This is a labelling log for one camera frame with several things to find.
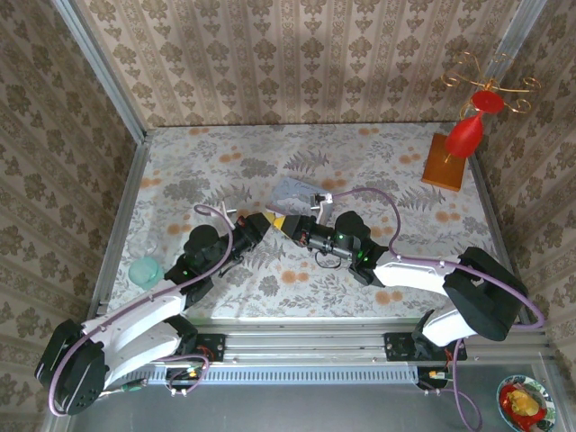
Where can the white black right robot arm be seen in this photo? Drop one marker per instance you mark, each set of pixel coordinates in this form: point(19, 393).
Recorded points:
point(418, 274)

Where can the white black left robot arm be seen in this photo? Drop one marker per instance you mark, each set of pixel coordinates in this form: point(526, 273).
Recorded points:
point(135, 317)

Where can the teal plastic cup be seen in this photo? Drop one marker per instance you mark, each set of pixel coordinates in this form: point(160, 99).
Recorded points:
point(146, 272)

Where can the red plastic goblet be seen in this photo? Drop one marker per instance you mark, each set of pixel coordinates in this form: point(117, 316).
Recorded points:
point(465, 135)

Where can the yellow toy fruit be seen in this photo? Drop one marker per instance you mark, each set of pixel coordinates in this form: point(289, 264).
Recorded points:
point(522, 400)

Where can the red toy pepper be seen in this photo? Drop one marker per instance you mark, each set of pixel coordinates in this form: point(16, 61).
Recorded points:
point(533, 420)

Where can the patterned ceramic plate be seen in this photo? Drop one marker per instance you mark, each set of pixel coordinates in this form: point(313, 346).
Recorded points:
point(550, 405)

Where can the aluminium table edge rail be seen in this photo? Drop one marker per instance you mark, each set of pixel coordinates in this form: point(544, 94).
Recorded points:
point(126, 211)
point(488, 202)

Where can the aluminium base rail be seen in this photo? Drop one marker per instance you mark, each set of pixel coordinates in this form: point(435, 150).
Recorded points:
point(306, 348)

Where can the aluminium corner post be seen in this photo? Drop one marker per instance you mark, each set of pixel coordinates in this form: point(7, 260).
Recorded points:
point(99, 67)
point(517, 40)

